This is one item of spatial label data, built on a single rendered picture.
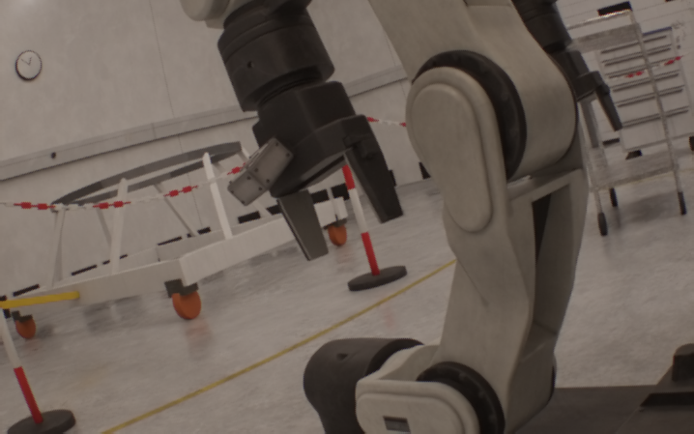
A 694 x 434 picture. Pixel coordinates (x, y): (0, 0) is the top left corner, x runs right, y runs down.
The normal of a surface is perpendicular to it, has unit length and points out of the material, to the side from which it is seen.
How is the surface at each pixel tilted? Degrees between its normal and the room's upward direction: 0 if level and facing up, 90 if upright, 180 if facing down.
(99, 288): 90
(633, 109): 90
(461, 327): 90
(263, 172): 78
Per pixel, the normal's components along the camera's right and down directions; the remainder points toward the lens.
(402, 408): -0.74, 0.25
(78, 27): 0.72, -0.18
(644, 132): -0.50, 0.18
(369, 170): 0.54, -0.32
